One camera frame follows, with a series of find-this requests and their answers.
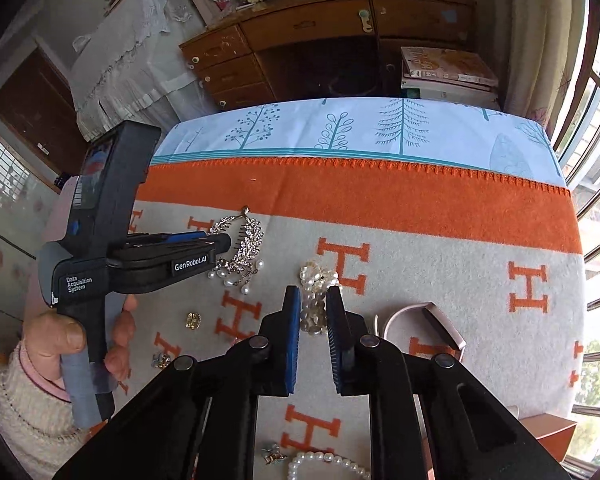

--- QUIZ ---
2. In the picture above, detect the long pearl necklace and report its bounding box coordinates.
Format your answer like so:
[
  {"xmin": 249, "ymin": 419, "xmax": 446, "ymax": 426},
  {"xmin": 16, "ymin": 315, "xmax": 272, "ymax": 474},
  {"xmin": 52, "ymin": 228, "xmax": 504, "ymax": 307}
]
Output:
[{"xmin": 298, "ymin": 259, "xmax": 342, "ymax": 336}]

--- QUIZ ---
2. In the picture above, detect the silver leaf pearl necklace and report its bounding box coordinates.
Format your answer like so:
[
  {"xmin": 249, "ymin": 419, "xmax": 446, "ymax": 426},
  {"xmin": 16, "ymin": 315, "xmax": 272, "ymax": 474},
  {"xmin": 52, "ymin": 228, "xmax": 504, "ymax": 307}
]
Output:
[{"xmin": 206, "ymin": 205, "xmax": 266, "ymax": 296}]

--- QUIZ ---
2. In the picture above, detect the orange jewelry box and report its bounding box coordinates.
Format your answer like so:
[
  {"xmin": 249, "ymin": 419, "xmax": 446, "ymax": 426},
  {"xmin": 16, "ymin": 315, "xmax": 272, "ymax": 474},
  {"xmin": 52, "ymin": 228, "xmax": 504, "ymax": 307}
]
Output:
[{"xmin": 520, "ymin": 414, "xmax": 577, "ymax": 462}]

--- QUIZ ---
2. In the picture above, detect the white knit sleeve forearm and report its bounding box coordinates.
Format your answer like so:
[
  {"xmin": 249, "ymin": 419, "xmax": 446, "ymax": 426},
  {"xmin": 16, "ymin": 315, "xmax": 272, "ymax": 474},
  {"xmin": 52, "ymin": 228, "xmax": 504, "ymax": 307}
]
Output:
[{"xmin": 0, "ymin": 342, "xmax": 87, "ymax": 479}]

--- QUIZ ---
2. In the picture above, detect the person's left hand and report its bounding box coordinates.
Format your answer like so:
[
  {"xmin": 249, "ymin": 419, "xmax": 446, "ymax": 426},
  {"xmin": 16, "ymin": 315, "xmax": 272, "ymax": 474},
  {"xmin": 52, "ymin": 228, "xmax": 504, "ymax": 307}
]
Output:
[{"xmin": 21, "ymin": 294, "xmax": 138, "ymax": 391}]

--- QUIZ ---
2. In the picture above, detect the gold round brooch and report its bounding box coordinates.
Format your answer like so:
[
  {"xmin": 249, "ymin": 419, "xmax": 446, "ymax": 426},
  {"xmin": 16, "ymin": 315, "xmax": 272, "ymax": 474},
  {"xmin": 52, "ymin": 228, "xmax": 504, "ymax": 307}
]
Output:
[{"xmin": 185, "ymin": 312, "xmax": 201, "ymax": 330}]

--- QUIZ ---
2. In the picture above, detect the pink smart watch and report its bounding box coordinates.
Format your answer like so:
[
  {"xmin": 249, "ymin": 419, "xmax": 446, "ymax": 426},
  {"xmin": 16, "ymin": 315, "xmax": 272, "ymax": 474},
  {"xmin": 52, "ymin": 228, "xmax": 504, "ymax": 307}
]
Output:
[{"xmin": 373, "ymin": 302, "xmax": 466, "ymax": 361}]

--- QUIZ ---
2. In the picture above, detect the small silver earring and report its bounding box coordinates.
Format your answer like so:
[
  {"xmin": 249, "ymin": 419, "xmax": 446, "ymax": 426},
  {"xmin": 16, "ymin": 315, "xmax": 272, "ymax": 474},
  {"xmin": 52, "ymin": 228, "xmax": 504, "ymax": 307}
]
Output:
[{"xmin": 151, "ymin": 352, "xmax": 172, "ymax": 370}]

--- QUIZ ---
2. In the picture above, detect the orange grey H blanket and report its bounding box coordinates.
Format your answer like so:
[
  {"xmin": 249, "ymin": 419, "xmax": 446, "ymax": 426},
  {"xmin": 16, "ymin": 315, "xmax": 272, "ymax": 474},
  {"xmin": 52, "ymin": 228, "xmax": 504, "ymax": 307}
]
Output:
[{"xmin": 94, "ymin": 155, "xmax": 586, "ymax": 480}]

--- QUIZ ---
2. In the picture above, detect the brown wooden door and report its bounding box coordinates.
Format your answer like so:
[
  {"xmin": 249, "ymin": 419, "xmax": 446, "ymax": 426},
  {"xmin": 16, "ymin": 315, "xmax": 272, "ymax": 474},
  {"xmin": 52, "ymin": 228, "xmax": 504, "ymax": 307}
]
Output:
[{"xmin": 0, "ymin": 49, "xmax": 87, "ymax": 177}]

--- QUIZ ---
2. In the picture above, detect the white lace covered furniture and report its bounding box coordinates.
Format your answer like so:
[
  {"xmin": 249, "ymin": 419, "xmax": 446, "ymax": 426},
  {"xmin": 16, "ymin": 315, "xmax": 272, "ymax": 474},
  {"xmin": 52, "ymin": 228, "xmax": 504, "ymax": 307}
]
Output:
[{"xmin": 69, "ymin": 0, "xmax": 218, "ymax": 141}]

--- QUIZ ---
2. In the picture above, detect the blue tree print sheet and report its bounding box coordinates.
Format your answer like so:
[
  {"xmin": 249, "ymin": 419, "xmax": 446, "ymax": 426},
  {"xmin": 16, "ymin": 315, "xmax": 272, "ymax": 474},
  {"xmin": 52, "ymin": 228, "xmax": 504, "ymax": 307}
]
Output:
[{"xmin": 152, "ymin": 98, "xmax": 565, "ymax": 186}]

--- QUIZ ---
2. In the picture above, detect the wooden desk with drawers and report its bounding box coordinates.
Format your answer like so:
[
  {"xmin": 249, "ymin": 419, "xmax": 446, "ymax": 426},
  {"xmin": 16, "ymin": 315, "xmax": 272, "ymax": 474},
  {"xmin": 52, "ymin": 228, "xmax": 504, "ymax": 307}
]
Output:
[{"xmin": 180, "ymin": 0, "xmax": 476, "ymax": 110}]

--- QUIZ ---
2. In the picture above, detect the stack of books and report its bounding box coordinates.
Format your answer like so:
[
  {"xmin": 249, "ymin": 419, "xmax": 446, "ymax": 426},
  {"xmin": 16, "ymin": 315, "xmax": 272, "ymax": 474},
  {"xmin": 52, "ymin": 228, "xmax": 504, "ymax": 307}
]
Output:
[{"xmin": 401, "ymin": 47, "xmax": 500, "ymax": 110}]

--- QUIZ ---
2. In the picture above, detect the window with metal grille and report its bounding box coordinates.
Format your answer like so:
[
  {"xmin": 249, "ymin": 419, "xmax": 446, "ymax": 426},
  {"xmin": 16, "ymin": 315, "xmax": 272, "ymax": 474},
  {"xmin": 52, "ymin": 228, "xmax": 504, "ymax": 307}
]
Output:
[{"xmin": 553, "ymin": 0, "xmax": 600, "ymax": 479}]

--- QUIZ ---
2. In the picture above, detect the beige curtain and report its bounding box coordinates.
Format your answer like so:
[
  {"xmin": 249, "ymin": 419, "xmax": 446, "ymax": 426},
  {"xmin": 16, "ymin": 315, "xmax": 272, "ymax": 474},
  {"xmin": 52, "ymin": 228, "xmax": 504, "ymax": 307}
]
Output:
[{"xmin": 475, "ymin": 0, "xmax": 585, "ymax": 133}]

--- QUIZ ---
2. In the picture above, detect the white pearl bracelet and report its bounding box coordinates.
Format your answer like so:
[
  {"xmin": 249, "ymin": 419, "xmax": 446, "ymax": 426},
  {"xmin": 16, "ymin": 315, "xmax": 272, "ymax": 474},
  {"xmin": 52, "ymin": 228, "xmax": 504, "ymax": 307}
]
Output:
[{"xmin": 287, "ymin": 450, "xmax": 373, "ymax": 480}]

